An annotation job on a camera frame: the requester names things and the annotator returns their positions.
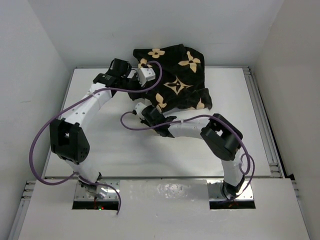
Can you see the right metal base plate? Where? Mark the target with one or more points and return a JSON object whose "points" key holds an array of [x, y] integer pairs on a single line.
{"points": [[219, 191]]}

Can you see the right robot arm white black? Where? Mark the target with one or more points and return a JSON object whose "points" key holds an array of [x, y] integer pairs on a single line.
{"points": [[217, 134]]}

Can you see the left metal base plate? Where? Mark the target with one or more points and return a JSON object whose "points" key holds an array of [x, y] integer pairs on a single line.
{"points": [[86, 193]]}

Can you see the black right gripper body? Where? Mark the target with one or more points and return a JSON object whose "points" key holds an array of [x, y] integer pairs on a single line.
{"points": [[145, 120]]}

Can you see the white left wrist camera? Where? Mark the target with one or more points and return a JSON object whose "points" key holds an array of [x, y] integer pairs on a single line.
{"points": [[145, 75]]}

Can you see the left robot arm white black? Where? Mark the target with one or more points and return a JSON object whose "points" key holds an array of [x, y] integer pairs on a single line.
{"points": [[67, 134]]}

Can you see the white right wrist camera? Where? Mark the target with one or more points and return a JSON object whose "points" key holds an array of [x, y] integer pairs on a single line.
{"points": [[139, 107]]}

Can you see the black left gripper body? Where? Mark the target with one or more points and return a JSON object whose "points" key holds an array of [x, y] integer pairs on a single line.
{"points": [[133, 83]]}

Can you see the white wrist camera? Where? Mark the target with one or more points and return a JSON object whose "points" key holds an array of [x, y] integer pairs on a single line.
{"points": [[139, 107], [145, 75]]}

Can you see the black pillowcase with beige flowers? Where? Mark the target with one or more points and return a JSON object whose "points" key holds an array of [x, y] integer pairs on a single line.
{"points": [[182, 84]]}

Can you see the metal base plate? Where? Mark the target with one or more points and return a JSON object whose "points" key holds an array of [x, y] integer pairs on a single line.
{"points": [[219, 191], [86, 193]]}

